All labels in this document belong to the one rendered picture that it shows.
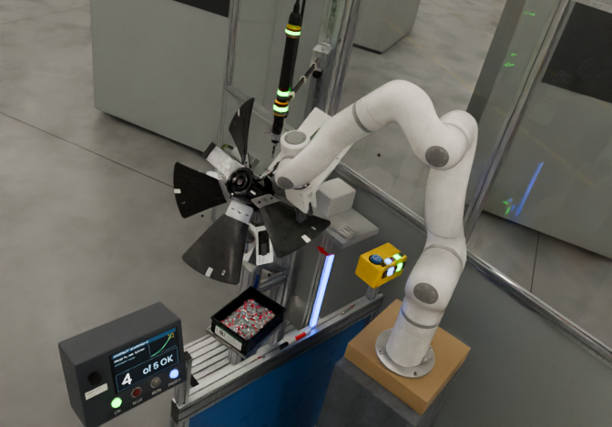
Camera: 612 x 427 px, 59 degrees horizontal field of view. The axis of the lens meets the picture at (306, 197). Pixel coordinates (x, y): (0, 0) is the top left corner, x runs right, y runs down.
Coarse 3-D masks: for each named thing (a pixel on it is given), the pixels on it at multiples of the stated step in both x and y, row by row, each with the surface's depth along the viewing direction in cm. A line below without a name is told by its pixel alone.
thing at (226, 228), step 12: (228, 216) 195; (216, 228) 194; (228, 228) 195; (240, 228) 196; (204, 240) 194; (216, 240) 194; (228, 240) 194; (240, 240) 196; (192, 252) 193; (204, 252) 193; (216, 252) 193; (228, 252) 194; (240, 252) 195; (192, 264) 193; (204, 264) 193; (216, 264) 193; (228, 264) 193; (240, 264) 194; (216, 276) 192; (228, 276) 193
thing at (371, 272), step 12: (372, 252) 197; (384, 252) 199; (396, 252) 200; (360, 264) 196; (372, 264) 192; (396, 264) 196; (360, 276) 198; (372, 276) 192; (396, 276) 202; (372, 288) 194
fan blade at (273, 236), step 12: (276, 204) 192; (264, 216) 186; (276, 216) 186; (288, 216) 186; (312, 216) 187; (276, 228) 182; (288, 228) 182; (300, 228) 182; (324, 228) 181; (276, 240) 178; (288, 240) 178; (300, 240) 178; (276, 252) 176; (288, 252) 175
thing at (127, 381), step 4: (132, 368) 126; (124, 372) 125; (128, 372) 125; (132, 372) 126; (136, 372) 127; (116, 376) 123; (120, 376) 124; (124, 376) 125; (128, 376) 126; (132, 376) 126; (136, 376) 127; (116, 380) 124; (120, 380) 124; (124, 380) 125; (128, 380) 126; (132, 380) 127; (136, 380) 127; (120, 384) 125; (124, 384) 126; (128, 384) 126; (132, 384) 127; (120, 388) 125; (124, 388) 126
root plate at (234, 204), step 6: (234, 204) 196; (240, 204) 197; (228, 210) 196; (234, 210) 196; (246, 210) 198; (252, 210) 199; (234, 216) 196; (240, 216) 197; (246, 216) 198; (246, 222) 198
